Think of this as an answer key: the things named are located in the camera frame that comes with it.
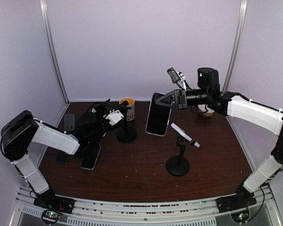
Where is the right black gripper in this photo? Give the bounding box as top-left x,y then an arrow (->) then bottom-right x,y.
156,88 -> 210,109

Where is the large black phone silver edge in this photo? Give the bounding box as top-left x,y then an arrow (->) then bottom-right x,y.
145,92 -> 171,137

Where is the black round-base phone stand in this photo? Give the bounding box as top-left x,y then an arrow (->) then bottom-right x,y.
117,98 -> 137,143

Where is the small black phone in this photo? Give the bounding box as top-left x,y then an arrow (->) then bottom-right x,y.
55,152 -> 70,164

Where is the black stand with white pad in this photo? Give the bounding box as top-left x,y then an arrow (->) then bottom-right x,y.
166,122 -> 200,177

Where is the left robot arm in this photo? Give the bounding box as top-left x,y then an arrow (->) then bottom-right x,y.
0,105 -> 123,209

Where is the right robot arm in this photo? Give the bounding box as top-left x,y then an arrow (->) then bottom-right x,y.
156,67 -> 283,208

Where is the dark grey small phone stand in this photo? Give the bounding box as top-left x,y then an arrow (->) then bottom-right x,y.
64,113 -> 75,132

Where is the white ceramic bowl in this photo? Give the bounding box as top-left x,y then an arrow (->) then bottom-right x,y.
196,105 -> 215,117

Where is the patterned mug yellow inside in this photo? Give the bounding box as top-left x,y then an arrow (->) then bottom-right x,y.
119,97 -> 135,122

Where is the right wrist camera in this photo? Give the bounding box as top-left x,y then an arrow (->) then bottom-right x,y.
166,67 -> 187,90

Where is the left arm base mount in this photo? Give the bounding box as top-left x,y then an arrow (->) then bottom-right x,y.
32,186 -> 75,226

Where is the front aluminium rail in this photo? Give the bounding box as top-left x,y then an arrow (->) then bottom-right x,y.
9,188 -> 283,226

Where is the right aluminium frame post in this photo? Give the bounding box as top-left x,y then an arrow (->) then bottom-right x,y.
223,0 -> 248,91

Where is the aluminium frame post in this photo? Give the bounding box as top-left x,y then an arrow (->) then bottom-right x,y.
223,0 -> 248,91
39,0 -> 70,105

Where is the left aluminium frame post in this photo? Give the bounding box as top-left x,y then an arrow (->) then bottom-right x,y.
39,0 -> 70,105

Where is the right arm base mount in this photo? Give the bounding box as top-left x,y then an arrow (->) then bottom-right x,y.
216,184 -> 257,224

